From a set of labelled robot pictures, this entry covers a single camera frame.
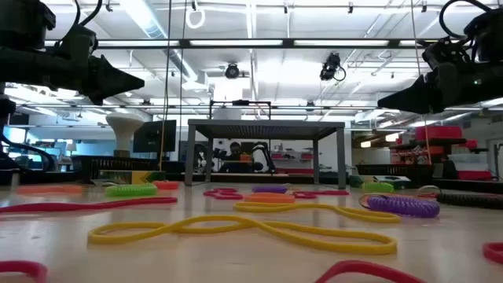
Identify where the white hanging ring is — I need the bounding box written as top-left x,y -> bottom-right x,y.
185,6 -> 207,30

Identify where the person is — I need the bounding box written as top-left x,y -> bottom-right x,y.
218,141 -> 252,174

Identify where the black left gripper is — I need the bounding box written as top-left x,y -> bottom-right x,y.
49,50 -> 145,106

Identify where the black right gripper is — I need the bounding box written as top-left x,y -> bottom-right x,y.
377,37 -> 483,116

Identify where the large red storage bin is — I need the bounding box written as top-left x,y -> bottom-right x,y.
415,125 -> 464,142

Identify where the white storage bin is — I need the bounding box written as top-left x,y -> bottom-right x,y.
447,153 -> 489,172

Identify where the yellow hanging cable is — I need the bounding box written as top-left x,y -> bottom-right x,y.
158,0 -> 173,174

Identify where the round black overhead camera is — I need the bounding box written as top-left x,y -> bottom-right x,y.
224,62 -> 240,80

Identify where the white dome table lamp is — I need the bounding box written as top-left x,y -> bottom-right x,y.
105,112 -> 145,159

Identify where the grey metal riser shelf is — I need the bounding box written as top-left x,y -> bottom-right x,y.
184,119 -> 347,190

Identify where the purple coil wristband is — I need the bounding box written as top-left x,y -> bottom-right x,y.
251,184 -> 291,195
358,193 -> 441,219

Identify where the black overhead beam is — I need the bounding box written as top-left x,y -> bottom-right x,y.
42,37 -> 503,50

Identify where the black camera with cable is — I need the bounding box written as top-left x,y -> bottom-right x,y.
318,51 -> 347,83

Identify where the black mesh basket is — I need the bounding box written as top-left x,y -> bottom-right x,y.
355,164 -> 413,178
72,155 -> 160,182

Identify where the black computer monitor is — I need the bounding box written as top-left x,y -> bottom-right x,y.
132,119 -> 178,154

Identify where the red coil wristband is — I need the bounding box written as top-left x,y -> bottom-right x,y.
152,180 -> 181,191

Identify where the black coil wristband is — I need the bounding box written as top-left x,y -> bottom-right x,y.
416,184 -> 503,211

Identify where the green coil wristband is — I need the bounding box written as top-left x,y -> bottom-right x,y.
360,181 -> 396,194
104,182 -> 159,198

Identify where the small red storage bin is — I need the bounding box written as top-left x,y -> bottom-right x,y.
457,170 -> 493,182

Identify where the orange hanging cable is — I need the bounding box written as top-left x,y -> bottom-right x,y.
410,0 -> 432,166

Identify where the yellow rubber band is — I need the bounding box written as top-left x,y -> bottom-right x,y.
233,201 -> 402,224
86,215 -> 398,255

